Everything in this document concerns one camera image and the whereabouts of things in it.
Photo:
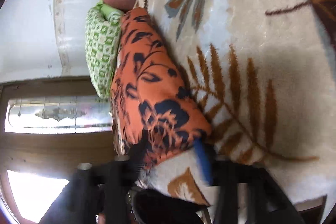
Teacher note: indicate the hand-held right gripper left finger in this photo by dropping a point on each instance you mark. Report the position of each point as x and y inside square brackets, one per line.
[136, 158]

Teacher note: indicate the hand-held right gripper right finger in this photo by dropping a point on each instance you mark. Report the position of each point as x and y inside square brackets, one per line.
[202, 161]

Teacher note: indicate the orange black floral cloth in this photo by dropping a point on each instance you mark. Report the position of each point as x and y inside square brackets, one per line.
[157, 87]

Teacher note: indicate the wooden door with glass panes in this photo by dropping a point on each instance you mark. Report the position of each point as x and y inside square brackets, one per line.
[52, 146]

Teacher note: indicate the beige leaf print blanket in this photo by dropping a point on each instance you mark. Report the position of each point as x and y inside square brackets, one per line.
[262, 69]

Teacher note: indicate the green white patterned pillow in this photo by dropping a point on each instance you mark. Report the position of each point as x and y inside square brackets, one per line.
[101, 50]

